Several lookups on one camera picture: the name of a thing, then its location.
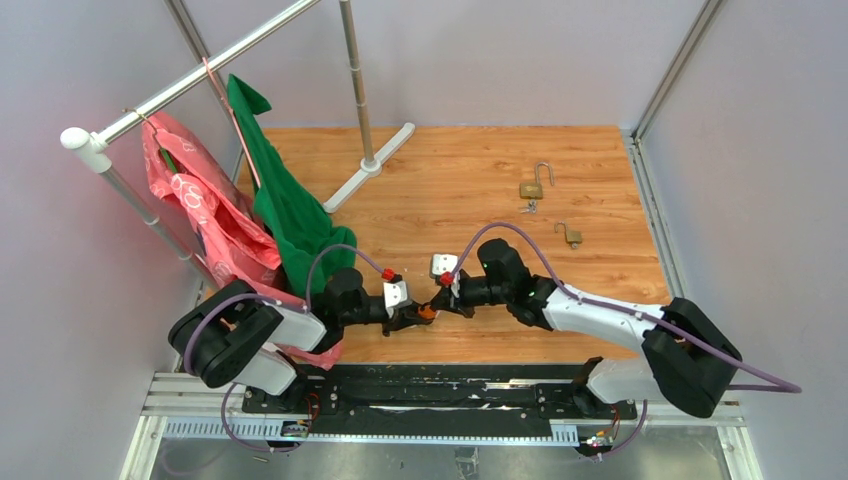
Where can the green garment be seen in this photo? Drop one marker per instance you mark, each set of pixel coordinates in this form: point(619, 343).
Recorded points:
point(297, 221)

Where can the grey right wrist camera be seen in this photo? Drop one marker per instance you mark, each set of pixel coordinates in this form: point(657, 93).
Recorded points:
point(441, 264)

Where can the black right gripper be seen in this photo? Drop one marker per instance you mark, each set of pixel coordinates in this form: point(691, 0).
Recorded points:
point(443, 300)

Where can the large brass padlock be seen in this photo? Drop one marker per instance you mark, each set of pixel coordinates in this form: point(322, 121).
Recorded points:
point(534, 190)

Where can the white metal clothes rack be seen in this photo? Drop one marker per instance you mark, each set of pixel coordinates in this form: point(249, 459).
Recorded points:
point(90, 147)

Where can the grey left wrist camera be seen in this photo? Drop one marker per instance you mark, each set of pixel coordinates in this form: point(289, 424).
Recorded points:
point(396, 295)

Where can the orange black Opel padlock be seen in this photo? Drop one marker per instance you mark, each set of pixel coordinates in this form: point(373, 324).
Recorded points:
point(426, 313)

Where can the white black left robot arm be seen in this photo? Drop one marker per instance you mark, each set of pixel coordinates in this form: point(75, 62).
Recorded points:
point(224, 339)

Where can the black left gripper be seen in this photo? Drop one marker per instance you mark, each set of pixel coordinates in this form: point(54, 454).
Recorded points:
point(402, 318)

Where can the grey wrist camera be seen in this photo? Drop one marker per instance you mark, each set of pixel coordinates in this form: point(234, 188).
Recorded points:
point(396, 295)
point(441, 264)

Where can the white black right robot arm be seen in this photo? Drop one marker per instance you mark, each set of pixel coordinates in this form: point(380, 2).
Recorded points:
point(683, 359)

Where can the pink patterned garment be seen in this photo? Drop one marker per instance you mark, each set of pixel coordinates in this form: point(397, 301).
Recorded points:
point(235, 243)

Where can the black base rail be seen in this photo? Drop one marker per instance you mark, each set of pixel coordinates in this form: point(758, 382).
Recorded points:
point(410, 404)

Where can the small brass padlock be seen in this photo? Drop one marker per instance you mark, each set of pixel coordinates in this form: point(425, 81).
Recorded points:
point(571, 236)

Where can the aluminium frame post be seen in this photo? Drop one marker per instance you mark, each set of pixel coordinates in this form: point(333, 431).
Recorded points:
point(736, 443)

